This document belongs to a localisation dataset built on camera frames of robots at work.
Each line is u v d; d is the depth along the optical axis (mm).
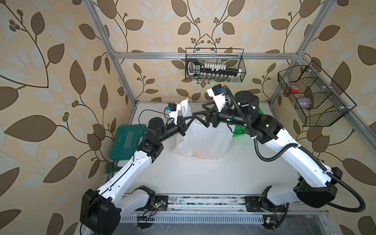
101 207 381
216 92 483
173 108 596
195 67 842
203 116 510
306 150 402
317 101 735
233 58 912
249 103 412
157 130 538
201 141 765
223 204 753
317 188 395
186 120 646
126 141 930
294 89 808
